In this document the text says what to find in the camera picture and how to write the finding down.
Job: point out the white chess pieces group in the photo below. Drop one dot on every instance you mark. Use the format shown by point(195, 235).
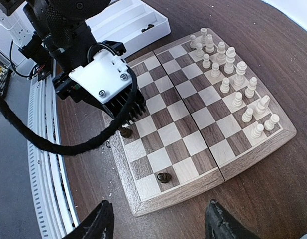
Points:
point(226, 103)

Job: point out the dark chess pieces lower pile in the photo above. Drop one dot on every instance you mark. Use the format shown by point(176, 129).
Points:
point(150, 26)

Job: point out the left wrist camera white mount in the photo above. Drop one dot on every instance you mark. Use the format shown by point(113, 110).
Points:
point(104, 77)

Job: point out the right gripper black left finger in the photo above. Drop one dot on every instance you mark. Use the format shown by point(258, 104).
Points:
point(99, 224)

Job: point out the dark chess piece board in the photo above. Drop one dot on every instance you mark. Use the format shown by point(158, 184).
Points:
point(164, 177)

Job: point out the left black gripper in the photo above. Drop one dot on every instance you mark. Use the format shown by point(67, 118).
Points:
point(65, 87)

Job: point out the white plastic divided tray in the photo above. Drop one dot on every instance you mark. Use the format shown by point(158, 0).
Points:
point(123, 20)

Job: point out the wooden chess board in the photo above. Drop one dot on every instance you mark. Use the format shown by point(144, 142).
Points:
point(167, 139)

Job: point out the dark chess piece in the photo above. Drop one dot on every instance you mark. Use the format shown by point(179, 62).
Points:
point(125, 132)

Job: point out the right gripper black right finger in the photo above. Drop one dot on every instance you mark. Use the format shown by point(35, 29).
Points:
point(221, 224)

